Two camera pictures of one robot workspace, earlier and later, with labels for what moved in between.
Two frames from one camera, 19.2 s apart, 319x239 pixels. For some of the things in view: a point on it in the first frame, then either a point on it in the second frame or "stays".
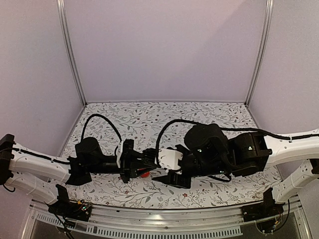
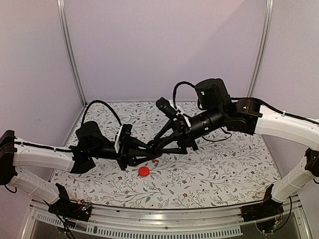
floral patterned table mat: (155, 125) stays
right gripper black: (174, 181) to (184, 137)
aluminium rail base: (210, 223) stays
